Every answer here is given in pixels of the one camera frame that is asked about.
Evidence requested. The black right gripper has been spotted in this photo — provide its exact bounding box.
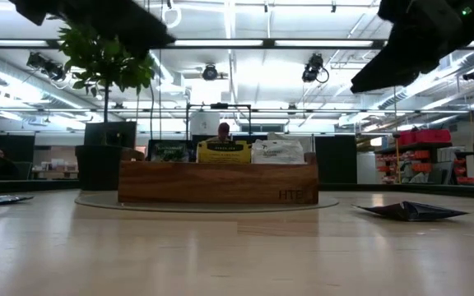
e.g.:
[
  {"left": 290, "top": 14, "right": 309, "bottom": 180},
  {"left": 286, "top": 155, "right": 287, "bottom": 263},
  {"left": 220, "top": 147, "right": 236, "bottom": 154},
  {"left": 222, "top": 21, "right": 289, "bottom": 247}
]
[{"left": 350, "top": 0, "right": 464, "bottom": 94}]

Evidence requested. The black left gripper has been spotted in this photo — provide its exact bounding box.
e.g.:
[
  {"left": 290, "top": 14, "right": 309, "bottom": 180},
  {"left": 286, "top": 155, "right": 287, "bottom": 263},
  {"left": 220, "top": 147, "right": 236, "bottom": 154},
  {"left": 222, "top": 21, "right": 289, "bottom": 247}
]
[{"left": 8, "top": 0, "right": 176, "bottom": 59}]

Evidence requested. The shelf with red bins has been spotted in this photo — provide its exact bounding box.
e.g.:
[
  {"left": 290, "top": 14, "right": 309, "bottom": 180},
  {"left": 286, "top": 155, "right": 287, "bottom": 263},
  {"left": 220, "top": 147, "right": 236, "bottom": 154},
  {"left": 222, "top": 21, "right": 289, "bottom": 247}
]
[{"left": 374, "top": 128, "right": 474, "bottom": 186}]

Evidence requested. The person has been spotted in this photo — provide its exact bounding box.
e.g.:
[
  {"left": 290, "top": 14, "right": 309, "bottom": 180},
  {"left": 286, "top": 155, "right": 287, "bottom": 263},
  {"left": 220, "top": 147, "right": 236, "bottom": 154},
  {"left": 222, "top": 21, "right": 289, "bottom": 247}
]
[
  {"left": 0, "top": 148, "right": 20, "bottom": 180},
  {"left": 216, "top": 122, "right": 233, "bottom": 143}
]

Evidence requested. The black ceiling spotlight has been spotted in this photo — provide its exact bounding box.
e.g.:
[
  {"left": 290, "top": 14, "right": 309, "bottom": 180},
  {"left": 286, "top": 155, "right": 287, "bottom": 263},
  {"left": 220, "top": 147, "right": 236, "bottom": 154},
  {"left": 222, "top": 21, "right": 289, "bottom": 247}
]
[{"left": 26, "top": 51, "right": 67, "bottom": 82}]

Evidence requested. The black partition panel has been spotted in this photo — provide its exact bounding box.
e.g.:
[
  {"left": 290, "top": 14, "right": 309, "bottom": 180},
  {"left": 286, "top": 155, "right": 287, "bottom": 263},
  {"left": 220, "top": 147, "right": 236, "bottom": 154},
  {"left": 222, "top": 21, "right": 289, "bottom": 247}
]
[{"left": 314, "top": 134, "right": 358, "bottom": 185}]

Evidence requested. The black plant pot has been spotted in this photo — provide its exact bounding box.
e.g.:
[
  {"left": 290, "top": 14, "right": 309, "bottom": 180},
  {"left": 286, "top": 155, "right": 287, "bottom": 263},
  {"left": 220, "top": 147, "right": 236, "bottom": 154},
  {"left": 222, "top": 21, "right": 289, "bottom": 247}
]
[{"left": 74, "top": 121, "right": 137, "bottom": 192}]

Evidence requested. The black aluminium table frame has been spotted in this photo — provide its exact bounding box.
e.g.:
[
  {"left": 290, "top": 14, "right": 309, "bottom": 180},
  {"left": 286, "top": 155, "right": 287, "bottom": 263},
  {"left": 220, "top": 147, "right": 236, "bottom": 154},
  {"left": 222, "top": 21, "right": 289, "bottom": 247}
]
[{"left": 0, "top": 177, "right": 474, "bottom": 201}]

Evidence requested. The black overhead light bar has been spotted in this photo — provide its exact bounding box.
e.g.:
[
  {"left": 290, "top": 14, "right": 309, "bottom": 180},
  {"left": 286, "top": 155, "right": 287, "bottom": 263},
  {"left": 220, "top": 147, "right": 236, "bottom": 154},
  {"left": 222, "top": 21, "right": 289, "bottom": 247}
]
[{"left": 0, "top": 38, "right": 474, "bottom": 51}]

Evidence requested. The black overhead camera with cable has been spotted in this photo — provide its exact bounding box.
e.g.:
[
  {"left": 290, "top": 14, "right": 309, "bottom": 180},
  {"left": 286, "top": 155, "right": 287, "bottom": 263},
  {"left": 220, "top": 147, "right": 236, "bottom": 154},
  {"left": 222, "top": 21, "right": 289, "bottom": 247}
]
[{"left": 301, "top": 52, "right": 331, "bottom": 85}]

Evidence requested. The white cable loop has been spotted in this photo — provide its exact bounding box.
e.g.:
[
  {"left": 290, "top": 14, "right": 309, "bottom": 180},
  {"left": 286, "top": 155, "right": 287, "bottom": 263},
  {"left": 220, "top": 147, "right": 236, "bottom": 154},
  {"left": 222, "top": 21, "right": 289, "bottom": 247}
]
[{"left": 161, "top": 3, "right": 183, "bottom": 30}]

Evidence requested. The wooden tea organiser box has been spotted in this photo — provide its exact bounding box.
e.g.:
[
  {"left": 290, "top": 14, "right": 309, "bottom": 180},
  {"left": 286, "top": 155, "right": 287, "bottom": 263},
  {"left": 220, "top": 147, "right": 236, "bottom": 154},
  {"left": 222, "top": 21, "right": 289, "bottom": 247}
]
[{"left": 117, "top": 147, "right": 320, "bottom": 206}]

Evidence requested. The green yellow tea packet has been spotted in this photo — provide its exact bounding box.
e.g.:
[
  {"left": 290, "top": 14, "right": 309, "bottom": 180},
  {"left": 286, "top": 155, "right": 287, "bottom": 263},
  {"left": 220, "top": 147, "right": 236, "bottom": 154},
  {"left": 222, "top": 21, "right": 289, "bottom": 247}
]
[{"left": 149, "top": 140, "right": 190, "bottom": 163}]

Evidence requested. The green leafy plant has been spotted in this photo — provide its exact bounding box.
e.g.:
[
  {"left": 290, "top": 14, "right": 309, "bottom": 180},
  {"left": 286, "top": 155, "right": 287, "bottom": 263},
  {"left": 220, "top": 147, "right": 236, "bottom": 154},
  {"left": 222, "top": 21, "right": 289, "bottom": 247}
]
[{"left": 58, "top": 18, "right": 156, "bottom": 124}]

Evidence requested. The round grey mat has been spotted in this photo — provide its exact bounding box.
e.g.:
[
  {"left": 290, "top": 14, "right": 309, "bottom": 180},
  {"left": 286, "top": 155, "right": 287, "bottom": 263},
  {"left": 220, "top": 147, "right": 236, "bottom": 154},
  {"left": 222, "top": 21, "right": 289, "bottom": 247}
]
[{"left": 74, "top": 191, "right": 340, "bottom": 214}]

